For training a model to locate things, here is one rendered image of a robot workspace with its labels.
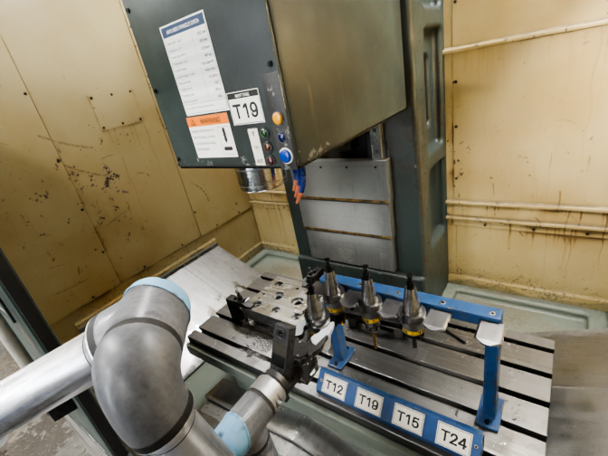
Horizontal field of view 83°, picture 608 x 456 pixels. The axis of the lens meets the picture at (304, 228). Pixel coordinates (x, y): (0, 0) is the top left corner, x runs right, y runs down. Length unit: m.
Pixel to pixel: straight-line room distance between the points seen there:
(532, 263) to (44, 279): 2.18
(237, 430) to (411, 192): 1.04
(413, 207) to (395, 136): 0.29
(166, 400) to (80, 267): 1.48
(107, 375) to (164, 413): 0.09
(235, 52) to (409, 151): 0.79
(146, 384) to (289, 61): 0.61
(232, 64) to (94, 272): 1.41
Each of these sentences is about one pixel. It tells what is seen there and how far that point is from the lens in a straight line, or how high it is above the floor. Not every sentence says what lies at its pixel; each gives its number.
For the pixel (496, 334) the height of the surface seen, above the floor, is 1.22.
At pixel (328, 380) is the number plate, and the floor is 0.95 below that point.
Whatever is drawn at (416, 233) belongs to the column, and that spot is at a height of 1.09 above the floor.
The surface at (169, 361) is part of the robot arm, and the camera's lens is 0.54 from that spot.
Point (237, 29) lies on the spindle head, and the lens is 0.80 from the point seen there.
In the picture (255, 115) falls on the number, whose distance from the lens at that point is 0.80.
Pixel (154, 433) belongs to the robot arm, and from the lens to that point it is 0.54.
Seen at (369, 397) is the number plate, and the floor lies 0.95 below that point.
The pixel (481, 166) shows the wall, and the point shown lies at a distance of 1.71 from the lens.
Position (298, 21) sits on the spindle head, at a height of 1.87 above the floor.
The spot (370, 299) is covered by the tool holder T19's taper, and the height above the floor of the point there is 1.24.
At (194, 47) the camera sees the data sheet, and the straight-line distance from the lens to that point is 0.90.
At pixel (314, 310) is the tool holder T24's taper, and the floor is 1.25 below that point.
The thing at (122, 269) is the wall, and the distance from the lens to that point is 2.04.
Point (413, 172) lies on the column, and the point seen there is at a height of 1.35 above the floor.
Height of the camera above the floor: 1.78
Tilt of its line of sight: 24 degrees down
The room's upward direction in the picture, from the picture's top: 12 degrees counter-clockwise
